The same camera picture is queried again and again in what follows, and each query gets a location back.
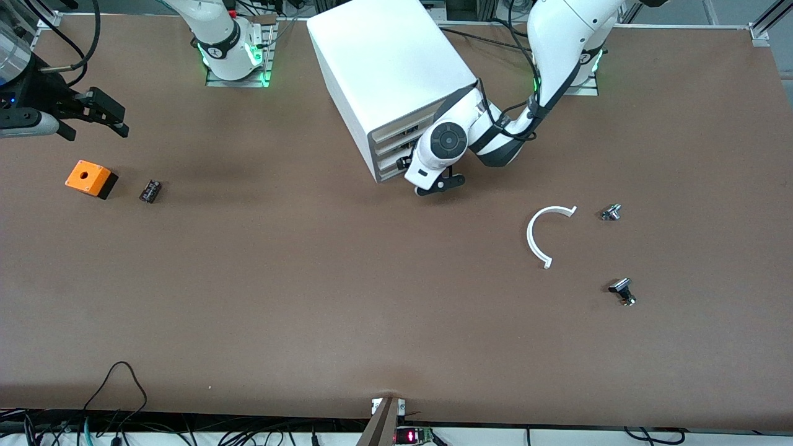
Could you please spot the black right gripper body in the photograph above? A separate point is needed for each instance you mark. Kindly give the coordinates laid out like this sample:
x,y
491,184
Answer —
x,y
42,96

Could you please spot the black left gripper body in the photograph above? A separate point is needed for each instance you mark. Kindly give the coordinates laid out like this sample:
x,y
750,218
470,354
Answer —
x,y
406,163

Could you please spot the white plastic drawer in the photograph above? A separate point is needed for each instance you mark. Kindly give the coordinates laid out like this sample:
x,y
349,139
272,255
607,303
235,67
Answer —
x,y
389,159
389,169
389,149
389,139

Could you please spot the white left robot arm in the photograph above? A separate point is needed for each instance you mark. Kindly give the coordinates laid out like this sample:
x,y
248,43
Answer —
x,y
557,37

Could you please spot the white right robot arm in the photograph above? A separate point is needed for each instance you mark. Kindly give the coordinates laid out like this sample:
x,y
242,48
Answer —
x,y
217,37

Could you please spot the small black contact block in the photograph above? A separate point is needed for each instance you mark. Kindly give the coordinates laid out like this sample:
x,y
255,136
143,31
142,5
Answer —
x,y
150,191

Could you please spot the device with red display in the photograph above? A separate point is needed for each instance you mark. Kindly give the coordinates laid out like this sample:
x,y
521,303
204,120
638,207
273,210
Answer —
x,y
409,437

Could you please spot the orange button enclosure box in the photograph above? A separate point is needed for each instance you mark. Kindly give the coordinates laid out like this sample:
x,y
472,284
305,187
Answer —
x,y
87,176

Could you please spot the aluminium frame profile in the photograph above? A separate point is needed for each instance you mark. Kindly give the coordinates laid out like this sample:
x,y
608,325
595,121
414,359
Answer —
x,y
49,21

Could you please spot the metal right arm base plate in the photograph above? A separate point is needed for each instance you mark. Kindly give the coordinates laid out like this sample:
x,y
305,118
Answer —
x,y
238,83

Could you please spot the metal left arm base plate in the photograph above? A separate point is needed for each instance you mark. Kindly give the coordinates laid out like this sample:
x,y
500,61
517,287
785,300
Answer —
x,y
585,90

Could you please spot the small silver selector switch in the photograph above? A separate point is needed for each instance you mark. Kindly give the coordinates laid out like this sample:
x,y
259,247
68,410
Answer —
x,y
611,213

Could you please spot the grey camera mounting post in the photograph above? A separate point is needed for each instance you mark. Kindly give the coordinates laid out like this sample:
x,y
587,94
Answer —
x,y
381,427

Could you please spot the aluminium corner bracket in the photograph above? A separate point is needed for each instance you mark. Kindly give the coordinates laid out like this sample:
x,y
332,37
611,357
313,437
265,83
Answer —
x,y
759,34

